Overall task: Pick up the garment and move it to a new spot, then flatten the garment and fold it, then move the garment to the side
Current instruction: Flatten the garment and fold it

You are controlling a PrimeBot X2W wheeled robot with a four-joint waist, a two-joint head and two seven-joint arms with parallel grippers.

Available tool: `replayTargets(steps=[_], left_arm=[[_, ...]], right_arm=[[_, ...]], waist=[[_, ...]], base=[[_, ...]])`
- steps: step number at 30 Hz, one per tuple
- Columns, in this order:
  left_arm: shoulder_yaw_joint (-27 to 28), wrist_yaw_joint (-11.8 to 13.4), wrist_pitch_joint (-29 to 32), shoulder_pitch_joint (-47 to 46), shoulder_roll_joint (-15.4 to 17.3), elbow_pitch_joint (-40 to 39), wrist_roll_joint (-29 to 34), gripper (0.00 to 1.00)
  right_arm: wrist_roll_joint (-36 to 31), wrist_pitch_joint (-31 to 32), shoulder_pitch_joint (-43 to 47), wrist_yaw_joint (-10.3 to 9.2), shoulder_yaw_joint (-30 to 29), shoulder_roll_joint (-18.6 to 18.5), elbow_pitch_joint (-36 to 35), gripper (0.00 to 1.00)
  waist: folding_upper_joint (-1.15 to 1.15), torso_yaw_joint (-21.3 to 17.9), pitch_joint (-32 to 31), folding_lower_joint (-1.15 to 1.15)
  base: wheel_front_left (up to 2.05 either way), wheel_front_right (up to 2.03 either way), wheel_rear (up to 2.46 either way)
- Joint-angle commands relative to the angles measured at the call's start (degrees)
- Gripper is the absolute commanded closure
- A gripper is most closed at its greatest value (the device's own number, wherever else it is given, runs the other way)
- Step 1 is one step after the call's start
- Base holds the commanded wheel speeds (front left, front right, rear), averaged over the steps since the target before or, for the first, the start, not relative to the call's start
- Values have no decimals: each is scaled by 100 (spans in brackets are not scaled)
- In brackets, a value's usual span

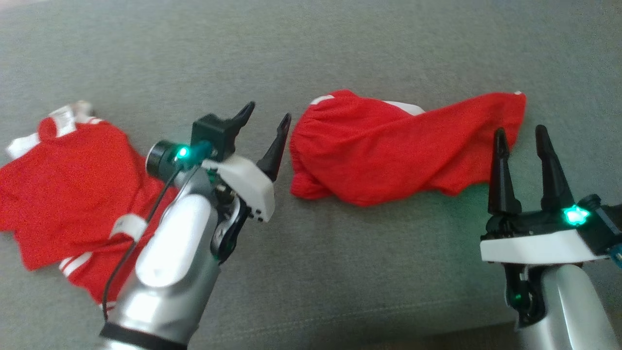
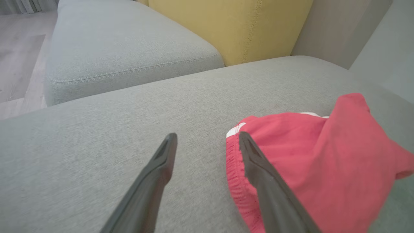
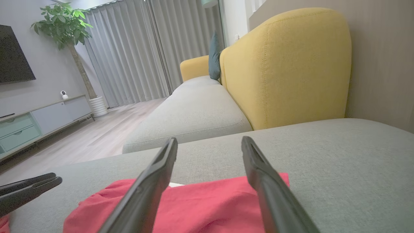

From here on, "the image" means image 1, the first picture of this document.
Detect black cable with teal connector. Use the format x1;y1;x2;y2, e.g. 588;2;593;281
101;140;214;321

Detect red shorts with white stripe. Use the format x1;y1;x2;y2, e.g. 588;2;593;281
289;89;528;207

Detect white cable label tag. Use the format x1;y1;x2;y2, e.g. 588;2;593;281
111;214;147;241

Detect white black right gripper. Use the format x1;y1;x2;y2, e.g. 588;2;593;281
480;124;610;265

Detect red jersey with white trim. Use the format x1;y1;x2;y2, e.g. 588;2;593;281
0;101;180;312

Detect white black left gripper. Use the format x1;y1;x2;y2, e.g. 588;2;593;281
200;101;292;224

